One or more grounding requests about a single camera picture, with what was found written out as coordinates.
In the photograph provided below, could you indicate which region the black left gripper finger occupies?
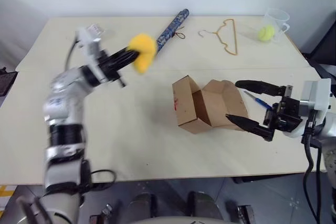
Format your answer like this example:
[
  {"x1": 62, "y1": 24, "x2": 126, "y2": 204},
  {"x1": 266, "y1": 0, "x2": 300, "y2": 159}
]
[
  {"x1": 111, "y1": 47, "x2": 138, "y2": 62},
  {"x1": 117, "y1": 54, "x2": 140, "y2": 71}
]

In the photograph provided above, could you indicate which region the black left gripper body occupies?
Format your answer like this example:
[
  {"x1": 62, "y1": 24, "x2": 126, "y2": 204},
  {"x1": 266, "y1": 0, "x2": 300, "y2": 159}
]
[{"x1": 98, "y1": 50, "x2": 128, "y2": 89}]

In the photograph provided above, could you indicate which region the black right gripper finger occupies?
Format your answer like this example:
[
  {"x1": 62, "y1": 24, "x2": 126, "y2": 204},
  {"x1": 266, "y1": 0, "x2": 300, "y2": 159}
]
[
  {"x1": 226, "y1": 114, "x2": 275, "y2": 142},
  {"x1": 235, "y1": 79, "x2": 287, "y2": 97}
]

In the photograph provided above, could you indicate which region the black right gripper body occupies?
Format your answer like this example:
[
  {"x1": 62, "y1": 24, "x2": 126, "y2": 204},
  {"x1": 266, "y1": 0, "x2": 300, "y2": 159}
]
[{"x1": 263, "y1": 84, "x2": 303, "y2": 132}]

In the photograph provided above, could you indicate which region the yellow plush item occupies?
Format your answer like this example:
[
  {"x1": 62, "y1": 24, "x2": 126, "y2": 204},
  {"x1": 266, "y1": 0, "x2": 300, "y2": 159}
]
[{"x1": 128, "y1": 33, "x2": 158, "y2": 75}]

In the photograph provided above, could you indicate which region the brown cardboard box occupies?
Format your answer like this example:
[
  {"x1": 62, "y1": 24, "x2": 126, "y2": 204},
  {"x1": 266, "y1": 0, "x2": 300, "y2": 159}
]
[{"x1": 172, "y1": 74, "x2": 249, "y2": 135}]

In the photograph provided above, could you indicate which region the small clear container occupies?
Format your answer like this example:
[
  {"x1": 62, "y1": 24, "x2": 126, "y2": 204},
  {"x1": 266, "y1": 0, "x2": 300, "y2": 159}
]
[{"x1": 88, "y1": 23, "x2": 117, "y2": 39}]

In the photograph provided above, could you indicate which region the blue patterned rolled tube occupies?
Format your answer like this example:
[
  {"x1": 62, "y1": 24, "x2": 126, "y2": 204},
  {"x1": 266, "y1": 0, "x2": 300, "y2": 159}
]
[{"x1": 154, "y1": 8, "x2": 191, "y2": 53}]

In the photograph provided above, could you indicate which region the yellow-green tennis ball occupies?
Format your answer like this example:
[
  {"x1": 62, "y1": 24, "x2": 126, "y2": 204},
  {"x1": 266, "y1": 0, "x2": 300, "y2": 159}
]
[{"x1": 258, "y1": 25, "x2": 276, "y2": 42}]

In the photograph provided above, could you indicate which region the clear plastic measuring cup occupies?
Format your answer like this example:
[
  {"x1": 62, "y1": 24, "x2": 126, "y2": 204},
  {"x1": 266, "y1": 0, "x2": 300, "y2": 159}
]
[{"x1": 258, "y1": 8, "x2": 291, "y2": 44}]

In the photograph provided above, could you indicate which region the black chair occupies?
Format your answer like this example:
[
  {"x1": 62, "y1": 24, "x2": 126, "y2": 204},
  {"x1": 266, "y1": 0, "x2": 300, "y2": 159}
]
[{"x1": 301, "y1": 21, "x2": 336, "y2": 78}]

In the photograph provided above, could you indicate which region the black bag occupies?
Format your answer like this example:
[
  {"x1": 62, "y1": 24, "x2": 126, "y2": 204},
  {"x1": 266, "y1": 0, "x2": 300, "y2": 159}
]
[{"x1": 0, "y1": 67, "x2": 18, "y2": 97}]

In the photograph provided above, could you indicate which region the silver robot body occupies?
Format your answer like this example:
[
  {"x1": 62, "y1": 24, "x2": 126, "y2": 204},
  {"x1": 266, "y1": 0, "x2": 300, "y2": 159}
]
[{"x1": 145, "y1": 215, "x2": 234, "y2": 224}]

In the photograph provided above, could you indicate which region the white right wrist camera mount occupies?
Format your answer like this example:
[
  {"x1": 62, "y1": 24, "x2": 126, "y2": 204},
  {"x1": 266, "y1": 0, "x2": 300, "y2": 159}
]
[{"x1": 282, "y1": 78, "x2": 332, "y2": 138}]

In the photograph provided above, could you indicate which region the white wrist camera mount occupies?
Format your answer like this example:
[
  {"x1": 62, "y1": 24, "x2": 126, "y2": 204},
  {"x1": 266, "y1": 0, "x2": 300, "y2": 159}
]
[
  {"x1": 282, "y1": 78, "x2": 332, "y2": 138},
  {"x1": 75, "y1": 24, "x2": 109, "y2": 84}
]

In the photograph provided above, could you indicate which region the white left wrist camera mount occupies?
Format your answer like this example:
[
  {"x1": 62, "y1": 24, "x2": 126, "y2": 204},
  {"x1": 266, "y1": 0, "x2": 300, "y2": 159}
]
[{"x1": 75, "y1": 24, "x2": 109, "y2": 84}]

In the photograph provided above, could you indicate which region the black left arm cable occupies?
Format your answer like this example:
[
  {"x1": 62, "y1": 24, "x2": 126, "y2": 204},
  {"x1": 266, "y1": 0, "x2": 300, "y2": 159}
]
[
  {"x1": 88, "y1": 168, "x2": 117, "y2": 191},
  {"x1": 65, "y1": 39, "x2": 81, "y2": 72}
]

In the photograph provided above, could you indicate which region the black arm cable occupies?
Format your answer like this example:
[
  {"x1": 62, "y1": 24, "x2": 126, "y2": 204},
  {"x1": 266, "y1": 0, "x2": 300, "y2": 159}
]
[
  {"x1": 301, "y1": 108, "x2": 324, "y2": 224},
  {"x1": 88, "y1": 168, "x2": 117, "y2": 191},
  {"x1": 65, "y1": 39, "x2": 81, "y2": 72}
]

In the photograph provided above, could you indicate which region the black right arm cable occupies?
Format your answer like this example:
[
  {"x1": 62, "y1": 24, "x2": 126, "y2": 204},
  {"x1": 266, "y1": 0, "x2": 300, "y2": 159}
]
[{"x1": 301, "y1": 108, "x2": 324, "y2": 224}]

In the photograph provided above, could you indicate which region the gold wire clothes hanger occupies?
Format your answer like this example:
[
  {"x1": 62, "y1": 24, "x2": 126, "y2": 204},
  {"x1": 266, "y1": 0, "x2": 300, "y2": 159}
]
[{"x1": 198, "y1": 18, "x2": 239, "y2": 57}]

